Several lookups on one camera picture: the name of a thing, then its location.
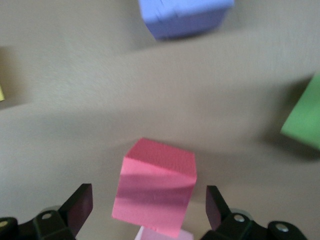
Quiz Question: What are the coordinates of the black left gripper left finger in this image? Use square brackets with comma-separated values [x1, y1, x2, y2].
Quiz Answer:
[0, 183, 94, 240]

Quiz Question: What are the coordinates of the red foam cube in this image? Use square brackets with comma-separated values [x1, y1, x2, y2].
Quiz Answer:
[111, 137, 198, 238]

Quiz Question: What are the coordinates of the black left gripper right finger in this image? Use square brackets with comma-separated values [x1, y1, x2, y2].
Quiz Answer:
[199, 185, 308, 240]

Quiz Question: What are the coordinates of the green foam cube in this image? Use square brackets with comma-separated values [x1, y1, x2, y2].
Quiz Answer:
[279, 71, 320, 152]

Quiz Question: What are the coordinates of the yellow foam cube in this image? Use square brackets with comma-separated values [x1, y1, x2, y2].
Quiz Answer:
[0, 47, 6, 103]

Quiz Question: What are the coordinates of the light pink foam cube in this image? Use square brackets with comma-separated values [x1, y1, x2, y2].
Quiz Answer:
[134, 226, 195, 240]

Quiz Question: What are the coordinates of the purple foam cube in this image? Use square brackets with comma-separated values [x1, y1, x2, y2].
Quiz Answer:
[138, 0, 236, 41]

